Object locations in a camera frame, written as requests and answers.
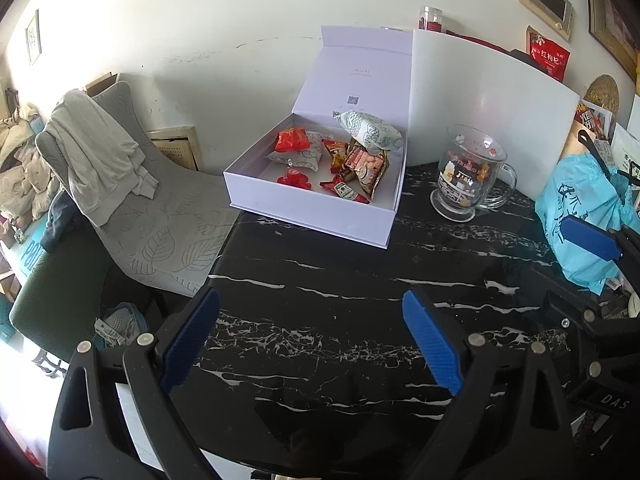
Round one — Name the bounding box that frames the colourful snack box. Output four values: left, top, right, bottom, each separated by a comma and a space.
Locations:
575, 100, 613, 141

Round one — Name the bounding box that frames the brown cardboard piece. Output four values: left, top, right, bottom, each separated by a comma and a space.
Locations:
562, 127, 598, 163

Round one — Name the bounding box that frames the black strap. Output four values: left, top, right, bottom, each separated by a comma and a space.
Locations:
577, 130, 628, 178

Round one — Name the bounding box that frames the grey leaf-pattern chair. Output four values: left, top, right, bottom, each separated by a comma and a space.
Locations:
9, 80, 241, 366

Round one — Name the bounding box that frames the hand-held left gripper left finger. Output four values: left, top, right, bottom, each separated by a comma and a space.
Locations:
47, 287, 223, 480

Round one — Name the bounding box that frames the beige vent panel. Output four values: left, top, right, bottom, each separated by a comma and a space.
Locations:
145, 126, 205, 173

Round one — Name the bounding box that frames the red ketchup sachet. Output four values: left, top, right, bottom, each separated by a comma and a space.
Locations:
320, 176, 371, 205

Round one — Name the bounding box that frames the round gold ornament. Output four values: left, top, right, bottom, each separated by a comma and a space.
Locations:
584, 74, 621, 111

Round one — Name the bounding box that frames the white garment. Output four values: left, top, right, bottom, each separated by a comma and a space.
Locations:
45, 91, 161, 228

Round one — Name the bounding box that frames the white gift box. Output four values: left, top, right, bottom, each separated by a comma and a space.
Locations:
222, 25, 413, 250

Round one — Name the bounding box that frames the white card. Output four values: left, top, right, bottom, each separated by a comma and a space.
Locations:
611, 122, 640, 171

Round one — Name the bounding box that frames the light blue box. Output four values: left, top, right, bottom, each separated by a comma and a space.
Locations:
12, 220, 56, 281

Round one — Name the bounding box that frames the printed glass mug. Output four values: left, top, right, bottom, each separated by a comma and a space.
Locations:
431, 124, 518, 222

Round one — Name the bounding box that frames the white fruit-print snack packet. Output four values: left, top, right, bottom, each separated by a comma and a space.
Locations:
267, 131, 326, 171
332, 110, 405, 153

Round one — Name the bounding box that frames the brown cookie packet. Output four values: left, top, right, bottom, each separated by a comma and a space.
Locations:
350, 147, 390, 201

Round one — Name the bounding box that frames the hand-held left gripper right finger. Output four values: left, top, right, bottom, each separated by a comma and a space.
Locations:
400, 287, 573, 480

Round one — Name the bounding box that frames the small wall picture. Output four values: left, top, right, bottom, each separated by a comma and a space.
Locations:
25, 9, 42, 66

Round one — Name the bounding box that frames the large dark picture frame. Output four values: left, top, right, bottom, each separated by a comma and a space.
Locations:
584, 0, 640, 73

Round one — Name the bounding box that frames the small red snack packet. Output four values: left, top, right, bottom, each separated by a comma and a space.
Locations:
321, 138, 349, 171

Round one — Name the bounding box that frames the cardboard box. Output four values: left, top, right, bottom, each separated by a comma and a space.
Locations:
85, 72, 119, 97

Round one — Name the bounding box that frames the red gold-print snack packet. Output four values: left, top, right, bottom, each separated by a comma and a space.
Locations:
274, 127, 310, 153

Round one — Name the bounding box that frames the white board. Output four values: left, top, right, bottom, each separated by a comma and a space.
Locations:
411, 29, 581, 201

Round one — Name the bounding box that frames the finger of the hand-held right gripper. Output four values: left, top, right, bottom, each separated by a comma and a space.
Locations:
560, 212, 640, 262
521, 265, 640, 377

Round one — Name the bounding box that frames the light blue plastic bag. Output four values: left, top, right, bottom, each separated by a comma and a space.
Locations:
535, 154, 640, 295

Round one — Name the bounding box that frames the dark blue cloth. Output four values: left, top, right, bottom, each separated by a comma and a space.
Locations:
40, 190, 83, 253

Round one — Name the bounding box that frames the pile of pale clothes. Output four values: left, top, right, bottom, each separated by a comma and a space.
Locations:
0, 102, 63, 221

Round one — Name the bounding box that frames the red pouch with white label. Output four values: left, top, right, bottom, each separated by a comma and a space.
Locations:
525, 25, 572, 83

